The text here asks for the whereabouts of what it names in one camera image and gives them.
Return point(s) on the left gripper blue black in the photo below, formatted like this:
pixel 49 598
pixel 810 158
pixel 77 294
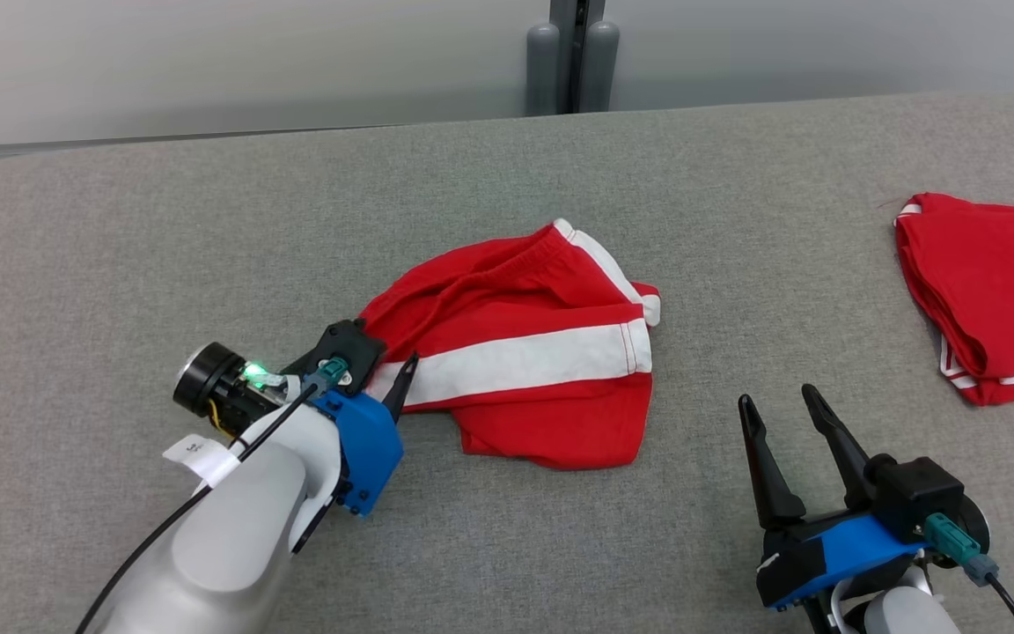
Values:
pixel 371 449

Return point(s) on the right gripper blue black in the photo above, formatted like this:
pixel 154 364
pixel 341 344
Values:
pixel 833 550

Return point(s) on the red shorts white stripe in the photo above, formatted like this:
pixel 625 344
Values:
pixel 516 308

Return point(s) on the red Bulls 23 jersey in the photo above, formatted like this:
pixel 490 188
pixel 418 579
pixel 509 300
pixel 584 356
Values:
pixel 1000 282

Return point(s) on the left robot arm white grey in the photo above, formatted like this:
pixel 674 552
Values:
pixel 225 550

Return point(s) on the grey cylinder bumper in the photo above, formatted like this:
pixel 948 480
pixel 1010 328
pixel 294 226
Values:
pixel 542 70
pixel 602 66

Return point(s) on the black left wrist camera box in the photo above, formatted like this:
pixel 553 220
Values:
pixel 349 343

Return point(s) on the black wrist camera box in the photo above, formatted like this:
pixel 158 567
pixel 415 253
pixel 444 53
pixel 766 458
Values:
pixel 912 493
pixel 349 343

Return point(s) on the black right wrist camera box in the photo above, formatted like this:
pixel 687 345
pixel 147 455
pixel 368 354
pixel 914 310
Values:
pixel 912 493

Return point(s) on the grey wall baseboard rail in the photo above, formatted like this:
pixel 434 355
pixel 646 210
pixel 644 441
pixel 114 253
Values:
pixel 120 145

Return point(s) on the grey metal wall post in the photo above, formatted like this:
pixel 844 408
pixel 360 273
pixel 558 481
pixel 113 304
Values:
pixel 576 53

